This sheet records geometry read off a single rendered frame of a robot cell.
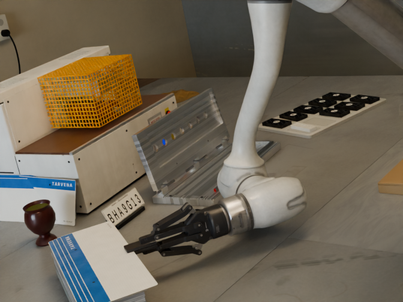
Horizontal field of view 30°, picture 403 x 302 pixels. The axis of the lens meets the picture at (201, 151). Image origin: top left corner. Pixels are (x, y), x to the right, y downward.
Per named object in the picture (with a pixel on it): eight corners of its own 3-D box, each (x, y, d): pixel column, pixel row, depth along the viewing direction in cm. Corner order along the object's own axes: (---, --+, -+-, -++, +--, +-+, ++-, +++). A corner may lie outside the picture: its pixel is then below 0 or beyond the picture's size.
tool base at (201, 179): (214, 207, 207) (211, 194, 205) (153, 203, 218) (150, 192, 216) (280, 148, 241) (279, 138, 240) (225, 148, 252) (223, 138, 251)
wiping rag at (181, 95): (204, 94, 326) (204, 90, 325) (169, 105, 319) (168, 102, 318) (181, 87, 345) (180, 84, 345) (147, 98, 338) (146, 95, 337)
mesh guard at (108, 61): (100, 127, 226) (87, 74, 221) (50, 127, 237) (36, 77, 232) (142, 103, 244) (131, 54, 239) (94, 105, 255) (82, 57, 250)
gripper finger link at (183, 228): (202, 227, 171) (201, 222, 171) (156, 241, 168) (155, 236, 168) (196, 222, 175) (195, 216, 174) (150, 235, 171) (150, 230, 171)
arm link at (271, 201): (258, 239, 173) (236, 222, 185) (317, 218, 177) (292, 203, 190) (250, 196, 170) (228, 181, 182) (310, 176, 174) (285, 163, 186)
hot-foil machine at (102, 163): (89, 216, 217) (56, 91, 205) (-9, 210, 239) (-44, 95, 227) (214, 127, 277) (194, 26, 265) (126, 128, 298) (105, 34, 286)
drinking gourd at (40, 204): (26, 249, 203) (15, 213, 200) (39, 235, 211) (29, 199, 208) (53, 248, 201) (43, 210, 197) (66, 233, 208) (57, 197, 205)
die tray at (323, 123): (310, 138, 245) (309, 136, 244) (254, 129, 265) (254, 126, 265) (388, 101, 266) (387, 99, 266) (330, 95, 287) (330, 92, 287)
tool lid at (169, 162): (135, 134, 211) (131, 135, 212) (159, 195, 215) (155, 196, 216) (211, 87, 246) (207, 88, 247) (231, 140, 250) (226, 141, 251)
